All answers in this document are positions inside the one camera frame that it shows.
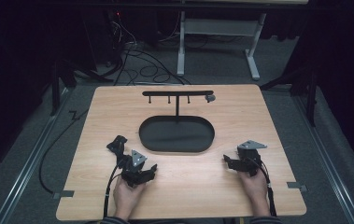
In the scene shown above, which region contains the tangle of black floor cables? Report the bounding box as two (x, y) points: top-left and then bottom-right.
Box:
(104, 10), (192, 87)

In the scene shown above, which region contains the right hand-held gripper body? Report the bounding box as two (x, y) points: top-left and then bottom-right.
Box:
(233, 139), (268, 178)

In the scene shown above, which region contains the person's right hand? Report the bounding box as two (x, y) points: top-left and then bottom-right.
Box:
(237, 168), (271, 207)

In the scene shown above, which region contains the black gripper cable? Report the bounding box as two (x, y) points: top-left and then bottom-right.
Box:
(248, 156), (277, 217)
(102, 159), (126, 218)

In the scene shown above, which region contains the black metal stand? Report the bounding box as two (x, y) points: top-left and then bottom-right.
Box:
(50, 58), (114, 117)
(259, 65), (319, 128)

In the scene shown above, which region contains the person's left hand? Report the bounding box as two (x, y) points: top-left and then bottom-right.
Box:
(112, 176), (148, 219)

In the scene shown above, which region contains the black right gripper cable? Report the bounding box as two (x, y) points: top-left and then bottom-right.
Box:
(248, 156), (277, 217)

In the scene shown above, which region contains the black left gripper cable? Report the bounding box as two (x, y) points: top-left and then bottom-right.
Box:
(102, 159), (126, 218)

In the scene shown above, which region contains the long black floor cable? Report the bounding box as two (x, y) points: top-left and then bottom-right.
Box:
(37, 107), (91, 195)

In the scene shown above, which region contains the black hanger stand with tray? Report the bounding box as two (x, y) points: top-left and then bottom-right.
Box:
(138, 90), (217, 154)

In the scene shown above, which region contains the metal floor rail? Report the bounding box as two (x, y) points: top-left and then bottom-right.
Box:
(291, 94), (354, 224)
(0, 88), (73, 224)

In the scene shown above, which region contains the grey tape piece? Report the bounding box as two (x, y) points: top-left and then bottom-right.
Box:
(51, 189), (76, 201)
(286, 181), (309, 193)

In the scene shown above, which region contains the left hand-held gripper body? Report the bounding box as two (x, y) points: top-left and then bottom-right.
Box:
(119, 149), (158, 189)

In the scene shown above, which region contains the white metal desk frame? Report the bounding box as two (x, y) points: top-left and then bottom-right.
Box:
(176, 0), (309, 81)

